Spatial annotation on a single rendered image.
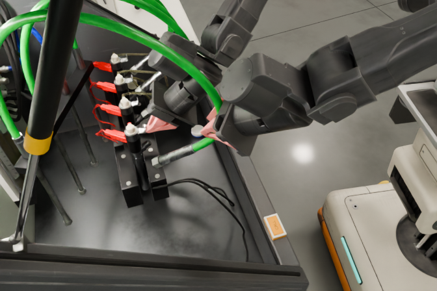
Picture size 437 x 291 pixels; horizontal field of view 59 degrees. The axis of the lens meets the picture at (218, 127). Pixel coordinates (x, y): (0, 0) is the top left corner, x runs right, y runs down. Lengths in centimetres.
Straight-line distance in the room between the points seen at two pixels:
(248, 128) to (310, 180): 156
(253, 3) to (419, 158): 75
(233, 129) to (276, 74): 14
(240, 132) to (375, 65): 22
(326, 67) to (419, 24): 10
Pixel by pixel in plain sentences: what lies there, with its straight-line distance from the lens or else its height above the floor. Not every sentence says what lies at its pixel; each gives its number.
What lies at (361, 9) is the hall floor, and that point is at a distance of 347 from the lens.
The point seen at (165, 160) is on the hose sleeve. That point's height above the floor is 113.
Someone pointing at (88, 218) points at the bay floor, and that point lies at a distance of 103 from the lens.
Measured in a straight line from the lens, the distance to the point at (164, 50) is 54.
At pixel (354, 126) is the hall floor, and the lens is 241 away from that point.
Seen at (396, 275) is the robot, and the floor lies 28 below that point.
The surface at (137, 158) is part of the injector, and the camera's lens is 86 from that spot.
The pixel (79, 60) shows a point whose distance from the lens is 97.
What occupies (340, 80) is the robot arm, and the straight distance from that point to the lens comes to 46.
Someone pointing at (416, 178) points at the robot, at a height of 80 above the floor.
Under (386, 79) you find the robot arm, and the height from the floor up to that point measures 141.
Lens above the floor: 169
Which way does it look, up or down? 48 degrees down
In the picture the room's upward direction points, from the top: straight up
